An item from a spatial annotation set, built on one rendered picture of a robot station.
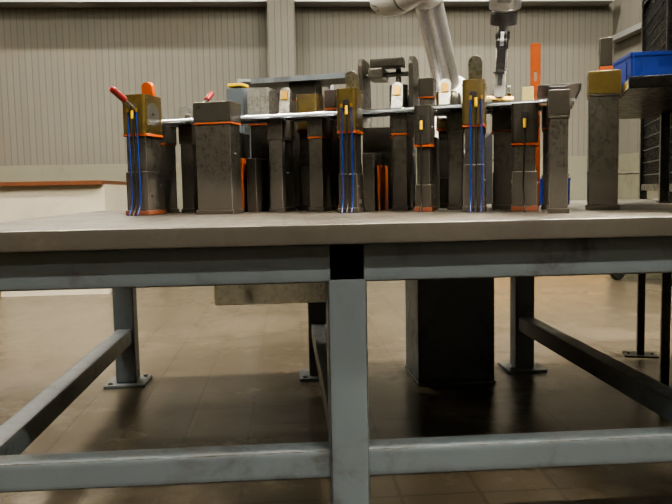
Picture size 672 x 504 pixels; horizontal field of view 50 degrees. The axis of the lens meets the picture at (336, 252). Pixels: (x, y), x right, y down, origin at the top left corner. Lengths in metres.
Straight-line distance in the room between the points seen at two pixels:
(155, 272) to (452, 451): 0.71
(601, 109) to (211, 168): 1.10
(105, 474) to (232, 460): 0.26
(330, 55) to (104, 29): 2.53
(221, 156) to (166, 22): 6.58
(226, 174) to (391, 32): 6.63
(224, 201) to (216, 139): 0.18
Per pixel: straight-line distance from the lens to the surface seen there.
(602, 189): 2.04
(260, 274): 1.45
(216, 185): 2.18
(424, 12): 2.71
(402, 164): 2.17
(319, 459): 1.56
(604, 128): 2.04
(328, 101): 2.49
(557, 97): 1.80
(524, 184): 1.96
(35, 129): 8.88
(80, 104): 8.76
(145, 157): 2.26
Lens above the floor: 0.77
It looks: 5 degrees down
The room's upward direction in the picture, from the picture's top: 1 degrees counter-clockwise
